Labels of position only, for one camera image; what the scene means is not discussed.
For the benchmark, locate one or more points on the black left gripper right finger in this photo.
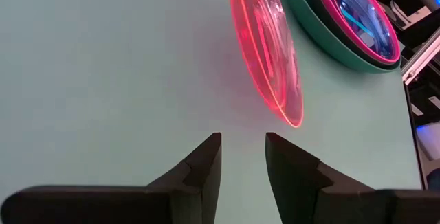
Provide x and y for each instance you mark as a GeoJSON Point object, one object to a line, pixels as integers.
{"type": "Point", "coordinates": [343, 207]}

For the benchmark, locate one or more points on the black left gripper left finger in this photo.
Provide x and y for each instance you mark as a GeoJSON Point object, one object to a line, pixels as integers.
{"type": "Point", "coordinates": [103, 205]}

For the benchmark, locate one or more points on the small clear blue plate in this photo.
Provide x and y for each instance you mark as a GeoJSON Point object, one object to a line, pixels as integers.
{"type": "Point", "coordinates": [361, 18]}

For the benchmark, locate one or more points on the green table mat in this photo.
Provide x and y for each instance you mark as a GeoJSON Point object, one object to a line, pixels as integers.
{"type": "Point", "coordinates": [103, 62]}

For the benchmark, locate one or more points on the small clear pink plate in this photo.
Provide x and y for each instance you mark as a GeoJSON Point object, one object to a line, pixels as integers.
{"type": "Point", "coordinates": [268, 45]}

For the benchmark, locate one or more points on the dark teal bowl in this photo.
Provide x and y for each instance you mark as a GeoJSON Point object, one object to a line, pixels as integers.
{"type": "Point", "coordinates": [309, 14]}

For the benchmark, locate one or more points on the black table frame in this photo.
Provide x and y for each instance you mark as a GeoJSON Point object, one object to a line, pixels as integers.
{"type": "Point", "coordinates": [414, 131]}

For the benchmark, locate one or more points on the silver aluminium bracket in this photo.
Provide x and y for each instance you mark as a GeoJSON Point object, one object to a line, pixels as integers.
{"type": "Point", "coordinates": [421, 59]}

